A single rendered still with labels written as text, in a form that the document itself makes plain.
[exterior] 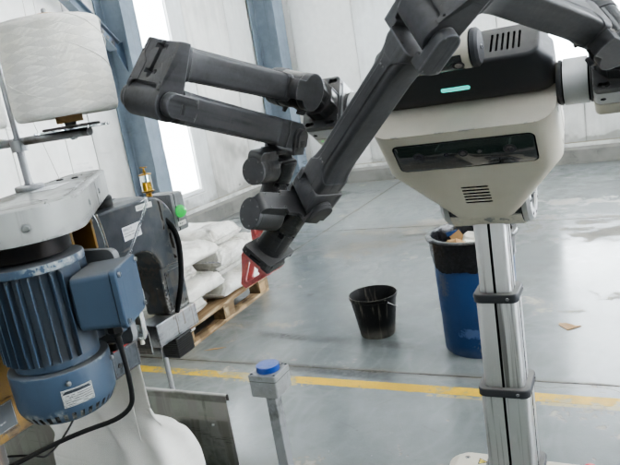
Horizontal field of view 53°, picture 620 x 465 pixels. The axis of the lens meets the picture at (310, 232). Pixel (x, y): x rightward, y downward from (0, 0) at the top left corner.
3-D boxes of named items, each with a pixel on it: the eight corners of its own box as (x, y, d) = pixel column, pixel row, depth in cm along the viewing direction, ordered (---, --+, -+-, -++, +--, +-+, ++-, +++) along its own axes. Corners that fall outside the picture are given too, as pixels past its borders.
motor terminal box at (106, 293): (152, 319, 102) (137, 251, 99) (135, 344, 92) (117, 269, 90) (103, 327, 102) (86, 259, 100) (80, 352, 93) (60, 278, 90)
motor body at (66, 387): (139, 387, 103) (104, 242, 98) (69, 437, 90) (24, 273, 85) (73, 380, 110) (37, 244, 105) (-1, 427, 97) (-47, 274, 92)
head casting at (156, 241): (192, 303, 149) (166, 180, 142) (121, 347, 128) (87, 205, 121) (99, 302, 162) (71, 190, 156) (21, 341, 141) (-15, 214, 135)
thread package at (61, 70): (142, 110, 107) (119, 5, 103) (67, 122, 93) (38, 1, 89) (72, 122, 115) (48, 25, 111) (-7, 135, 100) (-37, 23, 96)
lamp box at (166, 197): (189, 227, 149) (181, 190, 147) (177, 232, 145) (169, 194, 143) (164, 228, 152) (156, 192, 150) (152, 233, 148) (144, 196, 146)
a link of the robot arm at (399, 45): (470, 37, 83) (433, -16, 88) (439, 33, 80) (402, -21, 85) (331, 224, 114) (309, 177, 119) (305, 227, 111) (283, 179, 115)
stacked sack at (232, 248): (266, 244, 501) (262, 227, 498) (219, 272, 443) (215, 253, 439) (220, 246, 521) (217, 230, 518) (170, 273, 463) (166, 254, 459)
